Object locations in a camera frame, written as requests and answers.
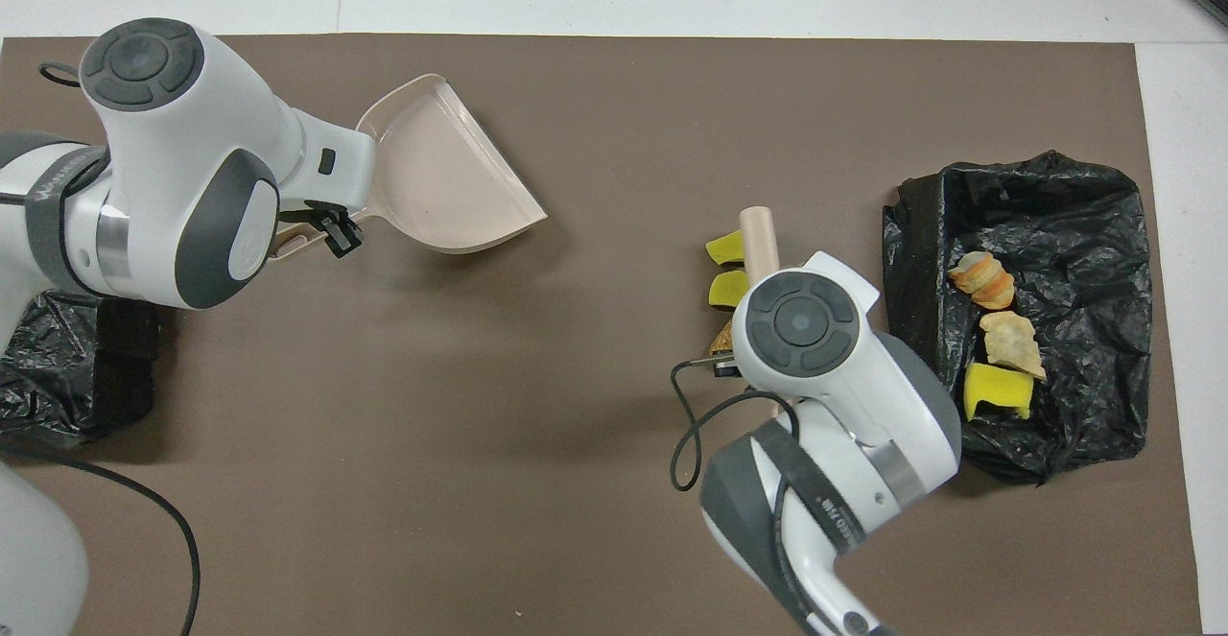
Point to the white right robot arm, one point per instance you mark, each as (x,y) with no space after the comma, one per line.
(835,377)

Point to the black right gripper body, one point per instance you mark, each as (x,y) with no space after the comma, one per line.
(721,365)

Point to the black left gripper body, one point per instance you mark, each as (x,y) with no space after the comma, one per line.
(321,207)

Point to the brown bread roll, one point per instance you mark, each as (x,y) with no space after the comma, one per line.
(721,339)

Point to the notched yellow sponge piece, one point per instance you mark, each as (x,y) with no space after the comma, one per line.
(998,388)

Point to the crumpled black bag bin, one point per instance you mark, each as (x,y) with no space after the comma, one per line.
(58,387)

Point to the open black bag bin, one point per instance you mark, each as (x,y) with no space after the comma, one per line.
(1084,233)

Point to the beige hand brush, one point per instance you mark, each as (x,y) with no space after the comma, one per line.
(758,238)

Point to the beige plastic dustpan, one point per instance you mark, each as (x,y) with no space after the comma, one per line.
(451,185)

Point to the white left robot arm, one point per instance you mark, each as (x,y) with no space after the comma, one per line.
(192,156)

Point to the pale dumpling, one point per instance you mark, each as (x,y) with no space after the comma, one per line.
(1009,341)

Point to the brown table mat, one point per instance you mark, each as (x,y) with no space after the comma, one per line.
(480,473)

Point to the orange striped croissant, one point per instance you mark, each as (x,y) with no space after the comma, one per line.
(980,279)

